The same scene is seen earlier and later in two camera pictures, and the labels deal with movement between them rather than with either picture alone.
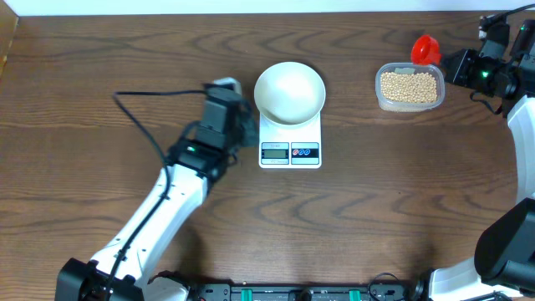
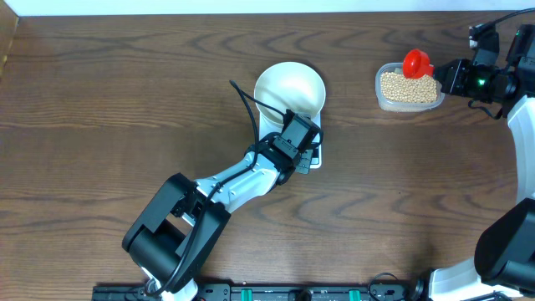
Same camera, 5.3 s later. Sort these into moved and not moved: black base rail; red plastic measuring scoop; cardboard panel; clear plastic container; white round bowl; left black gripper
Moved: left black gripper; red plastic measuring scoop
Not moved: white round bowl; clear plastic container; black base rail; cardboard panel
